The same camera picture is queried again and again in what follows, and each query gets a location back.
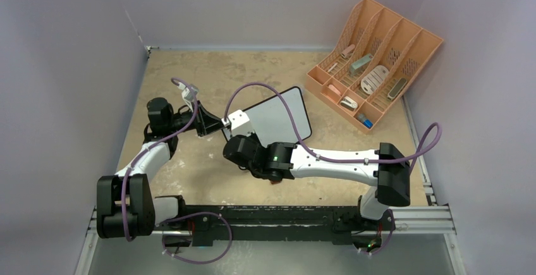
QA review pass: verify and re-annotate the blue small item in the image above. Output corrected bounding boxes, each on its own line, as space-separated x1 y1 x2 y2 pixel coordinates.
356 113 373 129

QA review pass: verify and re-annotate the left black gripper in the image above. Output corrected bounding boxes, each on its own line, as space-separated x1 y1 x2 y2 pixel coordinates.
167 101 227 137

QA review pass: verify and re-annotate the teal staple box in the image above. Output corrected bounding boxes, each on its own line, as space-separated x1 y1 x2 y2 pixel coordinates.
349 54 373 77

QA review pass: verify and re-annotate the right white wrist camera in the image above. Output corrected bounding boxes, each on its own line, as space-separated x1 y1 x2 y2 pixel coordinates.
222 110 255 139

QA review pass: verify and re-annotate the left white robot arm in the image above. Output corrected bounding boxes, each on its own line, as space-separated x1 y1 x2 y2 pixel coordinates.
96 97 224 241

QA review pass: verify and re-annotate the pink eraser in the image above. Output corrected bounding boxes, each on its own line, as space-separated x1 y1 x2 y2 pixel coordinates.
328 84 341 99

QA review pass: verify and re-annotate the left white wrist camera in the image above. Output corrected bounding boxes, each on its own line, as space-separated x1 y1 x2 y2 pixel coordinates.
178 83 199 102

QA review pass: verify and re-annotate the peach plastic desk organizer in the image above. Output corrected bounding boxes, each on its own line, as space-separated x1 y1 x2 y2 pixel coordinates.
305 0 444 134

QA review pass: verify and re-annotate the grey whiteboard eraser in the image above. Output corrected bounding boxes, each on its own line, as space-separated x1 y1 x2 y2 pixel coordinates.
387 78 408 101

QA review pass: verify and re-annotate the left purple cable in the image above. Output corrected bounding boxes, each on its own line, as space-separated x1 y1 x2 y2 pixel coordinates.
120 77 233 266

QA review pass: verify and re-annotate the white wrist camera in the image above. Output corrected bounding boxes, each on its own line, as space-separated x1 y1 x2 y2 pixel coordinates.
178 83 199 102
222 110 255 139

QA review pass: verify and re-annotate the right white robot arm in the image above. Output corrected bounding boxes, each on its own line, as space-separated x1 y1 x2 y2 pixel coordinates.
222 135 411 229

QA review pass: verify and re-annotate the purple cable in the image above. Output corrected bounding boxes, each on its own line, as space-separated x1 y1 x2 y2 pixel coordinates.
120 77 233 266
224 82 443 257

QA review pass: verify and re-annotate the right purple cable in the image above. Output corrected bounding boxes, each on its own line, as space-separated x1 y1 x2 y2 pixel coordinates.
224 82 443 257

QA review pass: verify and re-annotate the black aluminium base frame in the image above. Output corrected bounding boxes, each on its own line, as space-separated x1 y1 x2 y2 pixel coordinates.
85 204 457 249

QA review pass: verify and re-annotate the pink stapler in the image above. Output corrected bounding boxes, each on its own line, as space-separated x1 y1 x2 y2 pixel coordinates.
341 44 356 59

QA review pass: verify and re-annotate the black-framed whiteboard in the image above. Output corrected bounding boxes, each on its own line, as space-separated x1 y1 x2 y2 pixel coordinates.
244 86 313 147

